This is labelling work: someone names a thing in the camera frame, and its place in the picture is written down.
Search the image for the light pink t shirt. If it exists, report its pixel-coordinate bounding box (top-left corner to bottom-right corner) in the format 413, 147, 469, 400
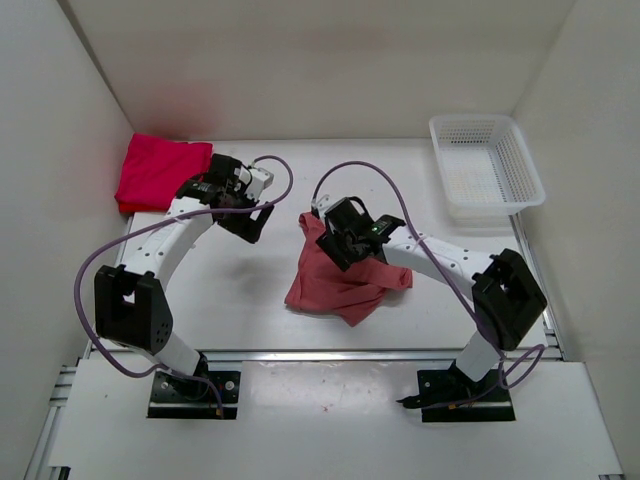
284, 212, 413, 327

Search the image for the magenta t shirt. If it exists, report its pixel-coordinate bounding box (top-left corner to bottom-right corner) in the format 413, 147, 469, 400
114, 133, 214, 203

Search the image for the red t shirt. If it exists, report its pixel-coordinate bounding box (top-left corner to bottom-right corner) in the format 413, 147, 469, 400
116, 200, 170, 214

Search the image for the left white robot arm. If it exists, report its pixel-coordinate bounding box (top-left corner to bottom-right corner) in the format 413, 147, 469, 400
94, 154, 274, 400

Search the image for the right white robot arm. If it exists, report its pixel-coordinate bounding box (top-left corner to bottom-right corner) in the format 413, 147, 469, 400
311, 195, 547, 400

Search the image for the white plastic basket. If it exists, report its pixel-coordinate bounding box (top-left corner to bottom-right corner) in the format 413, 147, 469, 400
429, 114, 546, 219

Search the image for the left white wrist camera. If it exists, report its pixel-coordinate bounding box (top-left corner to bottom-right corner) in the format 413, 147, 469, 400
238, 166, 274, 202

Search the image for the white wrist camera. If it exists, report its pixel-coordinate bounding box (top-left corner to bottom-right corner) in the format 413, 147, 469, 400
311, 194, 335, 218
238, 166, 274, 202

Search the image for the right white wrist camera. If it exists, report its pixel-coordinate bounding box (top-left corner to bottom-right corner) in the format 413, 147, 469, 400
311, 194, 335, 218

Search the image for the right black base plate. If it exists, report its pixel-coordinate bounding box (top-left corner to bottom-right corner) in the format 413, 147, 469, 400
397, 369, 516, 423

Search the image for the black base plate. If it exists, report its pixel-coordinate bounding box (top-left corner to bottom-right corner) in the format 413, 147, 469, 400
397, 369, 516, 423
147, 370, 241, 420

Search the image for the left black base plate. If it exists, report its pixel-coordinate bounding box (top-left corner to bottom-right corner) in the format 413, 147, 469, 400
147, 370, 241, 420

